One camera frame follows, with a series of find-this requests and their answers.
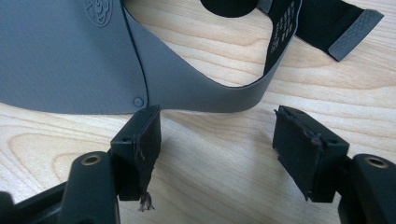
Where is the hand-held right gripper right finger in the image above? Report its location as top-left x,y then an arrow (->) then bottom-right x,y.
272,105 -> 350,203

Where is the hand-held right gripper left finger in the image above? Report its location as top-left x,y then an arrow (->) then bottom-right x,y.
110,105 -> 163,213

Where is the gray sun visor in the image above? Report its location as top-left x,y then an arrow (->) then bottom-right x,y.
0,0 -> 386,115

